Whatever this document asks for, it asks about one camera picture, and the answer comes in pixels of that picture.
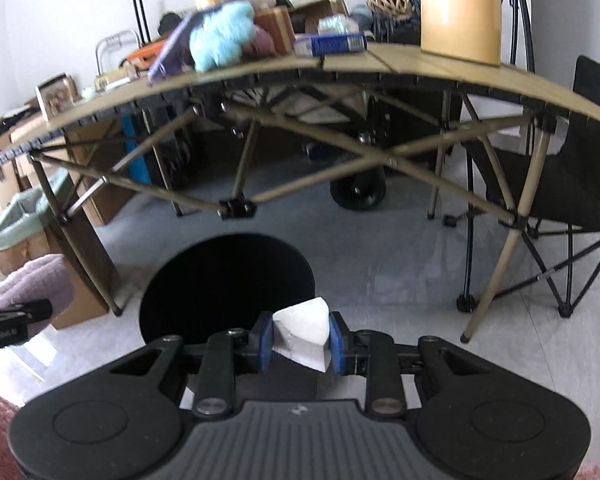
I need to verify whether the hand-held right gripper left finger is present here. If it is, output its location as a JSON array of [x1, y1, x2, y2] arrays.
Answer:
[[109, 310, 276, 418]]

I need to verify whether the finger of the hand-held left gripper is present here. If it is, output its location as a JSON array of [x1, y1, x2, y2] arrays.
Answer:
[[0, 297, 53, 325]]

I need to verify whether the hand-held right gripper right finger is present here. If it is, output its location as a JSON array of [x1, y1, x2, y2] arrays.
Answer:
[[329, 311, 488, 418]]

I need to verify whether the white tissue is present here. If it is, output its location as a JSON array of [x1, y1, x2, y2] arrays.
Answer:
[[272, 297, 331, 373]]

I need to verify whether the black trash bin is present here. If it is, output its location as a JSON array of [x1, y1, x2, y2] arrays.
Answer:
[[139, 232, 315, 401]]

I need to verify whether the purple knit sock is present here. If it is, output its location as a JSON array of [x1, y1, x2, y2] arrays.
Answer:
[[242, 27, 276, 57]]

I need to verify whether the blue plush toy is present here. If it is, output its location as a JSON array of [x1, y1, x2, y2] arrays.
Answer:
[[189, 1, 257, 72]]

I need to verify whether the purple fuzzy cushion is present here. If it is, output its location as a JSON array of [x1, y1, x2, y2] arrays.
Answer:
[[0, 254, 77, 333]]

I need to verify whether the cardboard box with green liner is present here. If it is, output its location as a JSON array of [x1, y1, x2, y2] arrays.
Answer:
[[0, 170, 112, 331]]

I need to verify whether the large cardboard box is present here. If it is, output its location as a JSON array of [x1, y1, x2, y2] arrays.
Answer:
[[65, 122, 136, 226]]

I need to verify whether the black cart wheel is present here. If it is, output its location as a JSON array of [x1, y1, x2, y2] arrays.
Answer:
[[265, 85, 463, 211]]

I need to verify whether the blue crate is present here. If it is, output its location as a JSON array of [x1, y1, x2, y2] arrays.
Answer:
[[121, 114, 156, 186]]

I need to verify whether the black folding chair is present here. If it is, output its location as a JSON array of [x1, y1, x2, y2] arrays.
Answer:
[[460, 55, 600, 318]]

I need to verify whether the tan folding table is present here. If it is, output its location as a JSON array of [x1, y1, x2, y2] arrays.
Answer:
[[0, 42, 600, 343]]

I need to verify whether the orange cardboard box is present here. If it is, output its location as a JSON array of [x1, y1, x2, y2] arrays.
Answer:
[[126, 42, 170, 68]]

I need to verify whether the blue carton box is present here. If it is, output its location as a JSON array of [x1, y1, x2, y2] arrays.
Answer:
[[294, 31, 369, 58]]

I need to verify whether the brown flat box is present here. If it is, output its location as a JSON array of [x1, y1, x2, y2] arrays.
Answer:
[[254, 6, 296, 56]]

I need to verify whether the pale green packet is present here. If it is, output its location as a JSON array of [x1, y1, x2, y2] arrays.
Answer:
[[318, 14, 362, 36]]

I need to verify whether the small open cardboard box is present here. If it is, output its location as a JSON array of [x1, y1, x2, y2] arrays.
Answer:
[[287, 0, 351, 36]]

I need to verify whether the cream yellow bottle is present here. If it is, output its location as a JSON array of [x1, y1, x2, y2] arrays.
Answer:
[[419, 0, 503, 67]]

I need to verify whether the photo frame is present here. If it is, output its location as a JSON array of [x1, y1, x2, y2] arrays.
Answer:
[[35, 74, 77, 122]]

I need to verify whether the silver metal frame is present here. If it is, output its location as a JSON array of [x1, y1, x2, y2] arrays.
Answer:
[[96, 30, 142, 73]]

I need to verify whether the black pull handle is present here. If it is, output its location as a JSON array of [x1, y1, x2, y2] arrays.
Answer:
[[116, 0, 153, 43]]

